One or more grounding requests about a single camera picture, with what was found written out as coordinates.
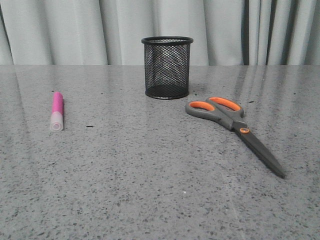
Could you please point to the grey orange scissors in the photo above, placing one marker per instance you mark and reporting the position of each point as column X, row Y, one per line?
column 230, row 115

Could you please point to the pink marker pen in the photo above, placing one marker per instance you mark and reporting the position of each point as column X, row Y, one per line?
column 56, row 119

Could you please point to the black mesh pen cup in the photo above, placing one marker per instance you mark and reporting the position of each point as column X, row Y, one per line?
column 166, row 66

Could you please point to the grey curtain backdrop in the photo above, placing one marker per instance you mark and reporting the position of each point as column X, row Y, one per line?
column 109, row 32

